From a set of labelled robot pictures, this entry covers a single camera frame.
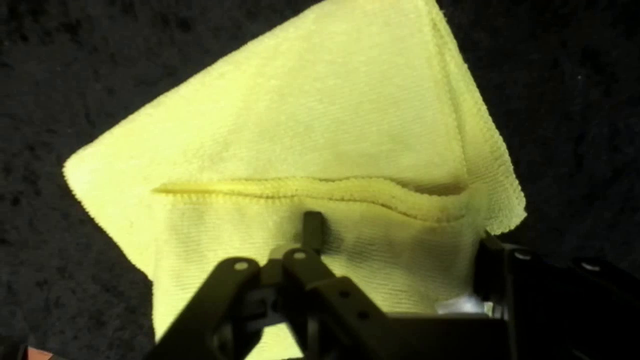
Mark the yellow cloth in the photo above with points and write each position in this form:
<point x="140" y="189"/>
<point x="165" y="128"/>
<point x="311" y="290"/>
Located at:
<point x="320" y="120"/>

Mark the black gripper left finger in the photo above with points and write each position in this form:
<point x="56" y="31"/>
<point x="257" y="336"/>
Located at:
<point x="312" y="312"/>

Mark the black table cover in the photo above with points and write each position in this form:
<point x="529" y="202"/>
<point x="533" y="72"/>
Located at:
<point x="66" y="67"/>

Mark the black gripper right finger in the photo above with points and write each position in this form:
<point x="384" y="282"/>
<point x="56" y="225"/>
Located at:
<point x="567" y="312"/>

